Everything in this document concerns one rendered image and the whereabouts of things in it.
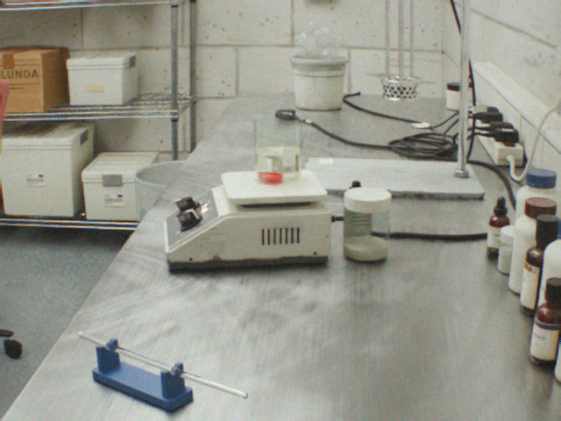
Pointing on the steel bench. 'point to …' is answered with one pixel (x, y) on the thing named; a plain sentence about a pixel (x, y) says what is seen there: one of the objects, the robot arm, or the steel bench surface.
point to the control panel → (196, 214)
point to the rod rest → (141, 380)
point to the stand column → (464, 90)
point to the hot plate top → (307, 192)
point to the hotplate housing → (256, 236)
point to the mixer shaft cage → (404, 85)
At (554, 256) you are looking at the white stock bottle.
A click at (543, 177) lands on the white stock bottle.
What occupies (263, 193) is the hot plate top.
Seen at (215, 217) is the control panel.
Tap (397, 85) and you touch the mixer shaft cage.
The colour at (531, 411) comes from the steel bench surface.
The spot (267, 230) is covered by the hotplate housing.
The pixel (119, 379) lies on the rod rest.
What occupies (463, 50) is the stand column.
